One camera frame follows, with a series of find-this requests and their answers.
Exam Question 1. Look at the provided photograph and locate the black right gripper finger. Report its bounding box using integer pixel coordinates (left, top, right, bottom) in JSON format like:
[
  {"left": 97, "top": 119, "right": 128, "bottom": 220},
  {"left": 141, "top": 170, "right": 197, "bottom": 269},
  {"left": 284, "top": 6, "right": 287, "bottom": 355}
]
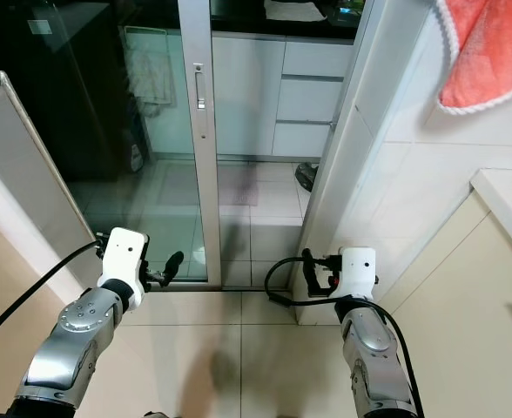
[{"left": 300, "top": 248, "right": 323, "bottom": 297}]

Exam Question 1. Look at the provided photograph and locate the glass sliding door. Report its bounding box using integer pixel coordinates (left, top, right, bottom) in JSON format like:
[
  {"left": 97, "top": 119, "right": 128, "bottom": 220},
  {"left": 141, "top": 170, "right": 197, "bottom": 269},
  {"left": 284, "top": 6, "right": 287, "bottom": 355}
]
[{"left": 0, "top": 0, "right": 223, "bottom": 290}]

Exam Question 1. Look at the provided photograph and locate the black shoe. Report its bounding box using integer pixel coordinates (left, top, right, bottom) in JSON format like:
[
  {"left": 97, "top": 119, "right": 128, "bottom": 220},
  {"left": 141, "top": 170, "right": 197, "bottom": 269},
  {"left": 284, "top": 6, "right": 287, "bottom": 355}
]
[{"left": 294, "top": 162, "right": 320, "bottom": 193}]

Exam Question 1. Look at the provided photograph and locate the grey floor mat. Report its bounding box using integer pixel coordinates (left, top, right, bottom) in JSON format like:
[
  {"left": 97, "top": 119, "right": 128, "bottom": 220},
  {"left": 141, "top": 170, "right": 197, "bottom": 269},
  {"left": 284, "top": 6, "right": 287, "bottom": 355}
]
[{"left": 217, "top": 165, "right": 259, "bottom": 208}]

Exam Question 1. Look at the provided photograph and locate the beige cabinet with white top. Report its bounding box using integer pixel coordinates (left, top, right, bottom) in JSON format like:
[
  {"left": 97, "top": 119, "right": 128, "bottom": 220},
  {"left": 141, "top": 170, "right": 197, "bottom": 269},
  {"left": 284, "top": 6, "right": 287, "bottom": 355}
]
[{"left": 378, "top": 168, "right": 512, "bottom": 418}]

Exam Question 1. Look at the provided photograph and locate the white door panel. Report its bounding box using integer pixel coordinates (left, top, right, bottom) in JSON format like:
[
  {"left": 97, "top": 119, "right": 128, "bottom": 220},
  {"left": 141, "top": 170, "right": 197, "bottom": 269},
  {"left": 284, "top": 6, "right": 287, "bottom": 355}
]
[{"left": 0, "top": 71, "right": 106, "bottom": 285}]

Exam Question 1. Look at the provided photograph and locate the plain beige cabinet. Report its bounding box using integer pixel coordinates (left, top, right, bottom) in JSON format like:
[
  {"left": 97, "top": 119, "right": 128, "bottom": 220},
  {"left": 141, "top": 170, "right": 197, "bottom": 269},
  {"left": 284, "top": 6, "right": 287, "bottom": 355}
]
[{"left": 0, "top": 205, "right": 70, "bottom": 418}]

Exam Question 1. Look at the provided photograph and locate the white drawer cabinet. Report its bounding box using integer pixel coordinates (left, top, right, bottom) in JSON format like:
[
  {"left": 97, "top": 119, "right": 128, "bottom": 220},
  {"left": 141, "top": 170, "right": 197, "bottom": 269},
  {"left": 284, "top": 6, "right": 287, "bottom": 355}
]
[{"left": 210, "top": 33, "right": 359, "bottom": 161}]

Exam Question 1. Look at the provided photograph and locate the pale hanging towel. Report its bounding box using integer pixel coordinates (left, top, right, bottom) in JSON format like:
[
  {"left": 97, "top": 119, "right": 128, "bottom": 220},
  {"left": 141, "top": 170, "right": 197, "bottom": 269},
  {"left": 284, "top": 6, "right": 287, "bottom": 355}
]
[{"left": 123, "top": 26, "right": 173, "bottom": 109}]

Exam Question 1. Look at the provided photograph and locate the tall black appliance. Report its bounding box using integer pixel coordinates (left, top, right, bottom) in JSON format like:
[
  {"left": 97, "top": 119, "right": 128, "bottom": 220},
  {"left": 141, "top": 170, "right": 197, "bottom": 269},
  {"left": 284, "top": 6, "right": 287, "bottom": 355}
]
[{"left": 0, "top": 0, "right": 145, "bottom": 185}]

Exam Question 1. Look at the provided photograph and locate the white cloth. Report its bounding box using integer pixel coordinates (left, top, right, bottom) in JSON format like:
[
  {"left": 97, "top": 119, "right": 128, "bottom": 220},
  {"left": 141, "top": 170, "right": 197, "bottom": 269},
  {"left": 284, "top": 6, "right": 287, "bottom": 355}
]
[{"left": 262, "top": 0, "right": 328, "bottom": 24}]

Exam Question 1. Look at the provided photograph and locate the orange towel with white trim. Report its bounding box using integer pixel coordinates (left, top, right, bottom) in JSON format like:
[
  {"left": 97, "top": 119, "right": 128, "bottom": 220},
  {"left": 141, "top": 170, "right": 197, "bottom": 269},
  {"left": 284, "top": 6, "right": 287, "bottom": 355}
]
[{"left": 434, "top": 0, "right": 512, "bottom": 117}]

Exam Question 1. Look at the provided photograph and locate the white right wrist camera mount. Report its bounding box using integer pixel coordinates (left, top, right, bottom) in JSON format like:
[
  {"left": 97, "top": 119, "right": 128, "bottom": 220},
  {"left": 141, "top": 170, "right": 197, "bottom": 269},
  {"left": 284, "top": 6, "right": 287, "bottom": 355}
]
[{"left": 338, "top": 247, "right": 378, "bottom": 302}]

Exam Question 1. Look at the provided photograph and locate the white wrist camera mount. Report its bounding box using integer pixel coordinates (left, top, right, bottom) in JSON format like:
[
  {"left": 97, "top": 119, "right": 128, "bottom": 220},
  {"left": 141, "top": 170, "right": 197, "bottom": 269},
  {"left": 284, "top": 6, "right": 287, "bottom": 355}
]
[
  {"left": 338, "top": 247, "right": 378, "bottom": 302},
  {"left": 98, "top": 227, "right": 149, "bottom": 312}
]

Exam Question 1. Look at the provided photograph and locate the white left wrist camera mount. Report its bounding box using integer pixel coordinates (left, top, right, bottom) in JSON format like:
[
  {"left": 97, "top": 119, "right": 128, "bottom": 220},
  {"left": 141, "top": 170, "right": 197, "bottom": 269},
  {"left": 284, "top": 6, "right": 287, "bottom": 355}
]
[{"left": 98, "top": 227, "right": 149, "bottom": 312}]

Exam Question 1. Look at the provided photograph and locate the steel sliding door handle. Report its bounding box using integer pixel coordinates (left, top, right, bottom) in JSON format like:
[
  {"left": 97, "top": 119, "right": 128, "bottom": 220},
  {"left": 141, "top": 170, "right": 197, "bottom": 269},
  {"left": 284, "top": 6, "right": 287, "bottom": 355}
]
[{"left": 192, "top": 64, "right": 205, "bottom": 142}]

